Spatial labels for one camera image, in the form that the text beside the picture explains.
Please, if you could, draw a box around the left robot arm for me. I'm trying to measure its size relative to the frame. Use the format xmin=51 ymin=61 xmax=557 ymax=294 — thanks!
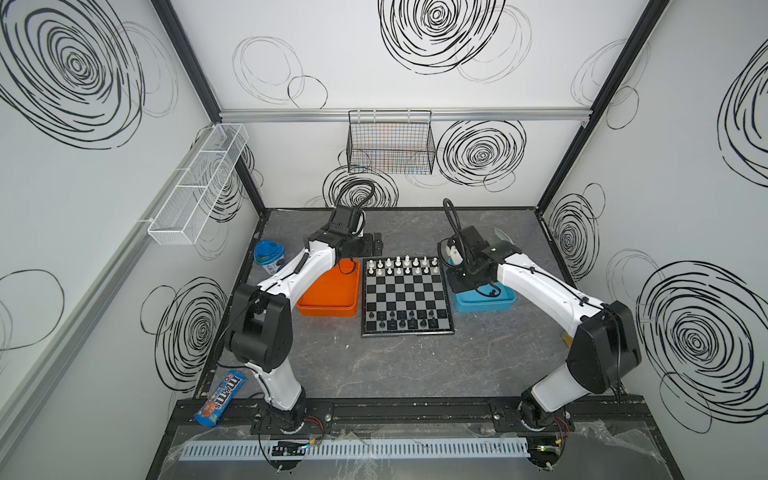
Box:
xmin=223 ymin=206 xmax=382 ymax=422

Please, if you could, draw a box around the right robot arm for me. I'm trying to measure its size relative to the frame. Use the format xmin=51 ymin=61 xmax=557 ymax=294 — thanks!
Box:
xmin=437 ymin=226 xmax=642 ymax=431

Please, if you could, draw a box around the chess board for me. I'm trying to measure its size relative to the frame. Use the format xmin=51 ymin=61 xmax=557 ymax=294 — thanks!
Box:
xmin=360 ymin=256 xmax=455 ymax=337

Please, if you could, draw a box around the blue tray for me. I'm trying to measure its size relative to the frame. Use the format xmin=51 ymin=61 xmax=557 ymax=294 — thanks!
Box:
xmin=451 ymin=283 xmax=517 ymax=313

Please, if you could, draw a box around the orange tray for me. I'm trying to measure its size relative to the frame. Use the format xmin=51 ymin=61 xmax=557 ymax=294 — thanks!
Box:
xmin=297 ymin=259 xmax=362 ymax=318

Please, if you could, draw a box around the blue lidded cup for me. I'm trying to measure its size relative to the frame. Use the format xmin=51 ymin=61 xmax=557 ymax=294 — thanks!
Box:
xmin=253 ymin=240 xmax=285 ymax=275

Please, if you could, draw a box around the candy packet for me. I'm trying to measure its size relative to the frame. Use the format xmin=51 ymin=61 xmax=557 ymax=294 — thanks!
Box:
xmin=194 ymin=370 xmax=247 ymax=427

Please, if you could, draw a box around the black wire basket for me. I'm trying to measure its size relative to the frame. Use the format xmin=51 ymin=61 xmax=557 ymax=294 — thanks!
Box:
xmin=345 ymin=109 xmax=437 ymax=175

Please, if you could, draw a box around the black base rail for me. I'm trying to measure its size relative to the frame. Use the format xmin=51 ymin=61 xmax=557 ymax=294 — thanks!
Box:
xmin=169 ymin=395 xmax=656 ymax=433

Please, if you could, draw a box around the white wire shelf basket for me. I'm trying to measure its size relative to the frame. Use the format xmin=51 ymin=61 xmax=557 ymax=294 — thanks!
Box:
xmin=147 ymin=123 xmax=249 ymax=246

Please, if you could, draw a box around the white cable duct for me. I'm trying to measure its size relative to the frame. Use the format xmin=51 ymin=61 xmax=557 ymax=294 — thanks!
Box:
xmin=178 ymin=437 xmax=530 ymax=461

